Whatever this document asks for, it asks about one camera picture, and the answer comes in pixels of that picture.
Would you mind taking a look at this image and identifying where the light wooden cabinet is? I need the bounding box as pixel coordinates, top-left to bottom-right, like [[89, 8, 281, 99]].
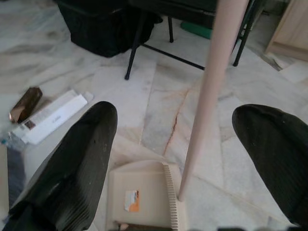
[[264, 0, 308, 61]]

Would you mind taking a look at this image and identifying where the beige long-handled dustpan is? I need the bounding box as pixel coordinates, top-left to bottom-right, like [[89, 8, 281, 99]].
[[105, 0, 250, 231]]

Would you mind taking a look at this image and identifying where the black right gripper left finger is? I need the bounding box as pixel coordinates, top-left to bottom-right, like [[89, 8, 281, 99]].
[[4, 101, 118, 231]]

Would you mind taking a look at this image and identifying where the black folding chair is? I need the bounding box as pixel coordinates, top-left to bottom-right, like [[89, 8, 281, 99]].
[[124, 0, 260, 81]]

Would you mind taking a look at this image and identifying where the small dark brown box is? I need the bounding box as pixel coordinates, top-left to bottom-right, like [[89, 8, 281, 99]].
[[9, 87, 43, 124]]

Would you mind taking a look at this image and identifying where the black fabric storage box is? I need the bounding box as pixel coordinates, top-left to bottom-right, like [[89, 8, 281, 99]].
[[54, 0, 164, 58]]

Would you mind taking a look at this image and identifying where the green plastic bag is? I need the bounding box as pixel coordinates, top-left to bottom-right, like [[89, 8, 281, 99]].
[[180, 21, 214, 39]]

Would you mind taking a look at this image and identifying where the crumpled clear plastic wrapper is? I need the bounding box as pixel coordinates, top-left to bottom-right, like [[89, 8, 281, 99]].
[[0, 133, 26, 152]]

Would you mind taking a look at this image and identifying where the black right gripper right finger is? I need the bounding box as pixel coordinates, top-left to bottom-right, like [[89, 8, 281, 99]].
[[232, 103, 308, 228]]

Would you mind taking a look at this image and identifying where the long white carton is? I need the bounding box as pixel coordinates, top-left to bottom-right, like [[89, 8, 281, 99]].
[[12, 89, 94, 145]]

